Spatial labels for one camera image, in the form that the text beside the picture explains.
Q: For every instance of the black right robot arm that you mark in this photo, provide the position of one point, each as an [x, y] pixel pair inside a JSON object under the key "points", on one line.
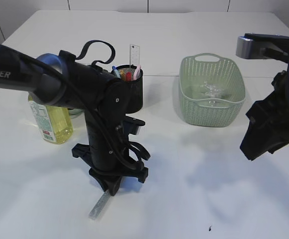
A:
{"points": [[268, 129]]}

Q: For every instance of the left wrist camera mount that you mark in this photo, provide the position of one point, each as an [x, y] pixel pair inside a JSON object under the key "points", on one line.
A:
{"points": [[132, 125]]}

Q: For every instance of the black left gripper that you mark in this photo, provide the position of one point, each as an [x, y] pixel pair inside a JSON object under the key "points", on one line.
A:
{"points": [[103, 163]]}

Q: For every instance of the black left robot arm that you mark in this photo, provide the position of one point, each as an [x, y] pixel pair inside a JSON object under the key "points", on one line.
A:
{"points": [[61, 81]]}

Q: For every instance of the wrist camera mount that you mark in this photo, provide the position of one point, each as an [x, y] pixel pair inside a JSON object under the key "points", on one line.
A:
{"points": [[132, 125], [263, 46]]}

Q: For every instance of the clear plastic sheet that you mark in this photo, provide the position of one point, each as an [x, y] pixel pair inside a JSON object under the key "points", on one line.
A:
{"points": [[211, 94]]}

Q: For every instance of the pale green wavy plate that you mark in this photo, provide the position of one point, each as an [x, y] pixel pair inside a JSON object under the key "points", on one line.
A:
{"points": [[74, 113]]}

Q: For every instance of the pink purple scissors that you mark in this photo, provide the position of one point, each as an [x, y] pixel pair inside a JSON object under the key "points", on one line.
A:
{"points": [[137, 72]]}

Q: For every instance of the yellow tea bottle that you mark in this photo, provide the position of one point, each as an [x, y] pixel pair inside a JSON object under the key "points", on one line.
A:
{"points": [[54, 123]]}

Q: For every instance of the silver glitter glue pen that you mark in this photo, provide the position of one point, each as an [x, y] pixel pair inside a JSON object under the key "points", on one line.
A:
{"points": [[99, 206]]}

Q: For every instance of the black mesh pen holder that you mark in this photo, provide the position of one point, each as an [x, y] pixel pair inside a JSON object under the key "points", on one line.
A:
{"points": [[135, 88]]}

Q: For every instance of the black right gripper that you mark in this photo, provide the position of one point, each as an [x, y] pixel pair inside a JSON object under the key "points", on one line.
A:
{"points": [[268, 129]]}

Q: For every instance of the blue scissors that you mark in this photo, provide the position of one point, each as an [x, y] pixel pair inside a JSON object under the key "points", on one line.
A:
{"points": [[116, 72]]}

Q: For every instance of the pale green plastic basket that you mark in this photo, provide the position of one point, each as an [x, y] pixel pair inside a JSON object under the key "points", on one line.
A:
{"points": [[223, 72]]}

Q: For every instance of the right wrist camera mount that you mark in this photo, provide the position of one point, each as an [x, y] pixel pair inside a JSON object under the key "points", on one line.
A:
{"points": [[263, 46]]}

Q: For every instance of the clear plastic ruler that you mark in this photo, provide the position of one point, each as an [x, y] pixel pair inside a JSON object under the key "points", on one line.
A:
{"points": [[134, 55]]}

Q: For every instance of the gold glitter glue pen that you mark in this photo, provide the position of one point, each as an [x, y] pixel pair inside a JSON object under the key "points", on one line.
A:
{"points": [[122, 73]]}

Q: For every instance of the red glitter glue pen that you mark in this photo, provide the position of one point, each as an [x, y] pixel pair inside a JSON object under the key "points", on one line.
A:
{"points": [[128, 76]]}

